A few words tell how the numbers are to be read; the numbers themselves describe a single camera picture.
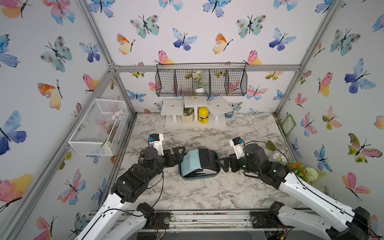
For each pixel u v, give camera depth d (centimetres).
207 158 81
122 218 59
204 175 85
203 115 106
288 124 111
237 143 65
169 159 57
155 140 58
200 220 76
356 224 39
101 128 74
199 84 93
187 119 108
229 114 114
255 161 56
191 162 82
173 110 102
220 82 99
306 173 73
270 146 102
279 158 87
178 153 59
